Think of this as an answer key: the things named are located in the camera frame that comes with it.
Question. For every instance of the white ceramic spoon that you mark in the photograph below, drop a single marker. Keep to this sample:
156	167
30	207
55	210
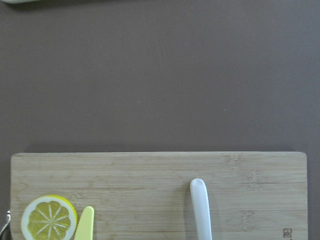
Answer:
201	209

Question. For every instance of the bamboo cutting board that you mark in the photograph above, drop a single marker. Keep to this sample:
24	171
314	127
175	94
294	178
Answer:
146	195

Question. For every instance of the yellow plastic knife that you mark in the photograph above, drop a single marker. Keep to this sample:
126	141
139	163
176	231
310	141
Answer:
85	227

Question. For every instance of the single lemon slice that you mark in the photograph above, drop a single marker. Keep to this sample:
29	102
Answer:
49	217

